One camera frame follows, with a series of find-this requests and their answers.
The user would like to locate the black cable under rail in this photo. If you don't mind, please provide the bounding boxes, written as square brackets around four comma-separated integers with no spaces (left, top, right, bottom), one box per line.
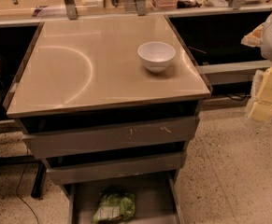
[223,92,251,102]

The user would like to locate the grey metal post left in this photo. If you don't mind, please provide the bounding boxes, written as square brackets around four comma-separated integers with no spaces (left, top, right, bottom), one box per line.
[64,0,78,20]

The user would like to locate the black floor cable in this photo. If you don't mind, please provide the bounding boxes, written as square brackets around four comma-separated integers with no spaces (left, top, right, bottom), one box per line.
[15,147,40,224]

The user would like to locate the middle grey drawer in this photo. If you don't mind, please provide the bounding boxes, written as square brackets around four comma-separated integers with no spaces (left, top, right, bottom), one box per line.
[47,151,185,185]

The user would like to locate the black table leg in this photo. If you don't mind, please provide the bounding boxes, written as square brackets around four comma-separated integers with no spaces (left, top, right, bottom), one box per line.
[31,163,46,199]

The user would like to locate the white bowl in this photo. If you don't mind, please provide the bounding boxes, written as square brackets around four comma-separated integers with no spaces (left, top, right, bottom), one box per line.
[137,41,176,73]

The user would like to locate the green rice chip bag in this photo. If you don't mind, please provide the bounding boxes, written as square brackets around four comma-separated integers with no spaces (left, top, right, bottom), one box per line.
[92,192,136,224]

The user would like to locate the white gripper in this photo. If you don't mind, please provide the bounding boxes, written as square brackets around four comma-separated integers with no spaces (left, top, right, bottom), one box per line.
[245,67,272,122]

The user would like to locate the grey drawer cabinet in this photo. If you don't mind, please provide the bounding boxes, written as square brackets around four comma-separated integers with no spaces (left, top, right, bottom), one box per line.
[2,14,214,224]

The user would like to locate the grey metal post middle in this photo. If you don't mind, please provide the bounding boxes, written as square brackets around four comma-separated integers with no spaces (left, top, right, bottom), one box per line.
[136,0,146,16]

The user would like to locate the bottom open grey drawer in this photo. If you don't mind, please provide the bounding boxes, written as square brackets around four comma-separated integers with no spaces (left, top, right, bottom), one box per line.
[68,172,184,224]

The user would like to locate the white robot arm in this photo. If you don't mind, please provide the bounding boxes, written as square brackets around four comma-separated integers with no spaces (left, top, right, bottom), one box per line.
[241,13,272,122]

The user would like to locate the grey metal rail right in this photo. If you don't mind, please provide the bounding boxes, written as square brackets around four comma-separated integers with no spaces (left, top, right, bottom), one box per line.
[196,60,272,85]

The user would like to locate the top grey drawer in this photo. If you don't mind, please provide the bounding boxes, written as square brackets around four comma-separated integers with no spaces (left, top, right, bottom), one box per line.
[22,116,199,159]

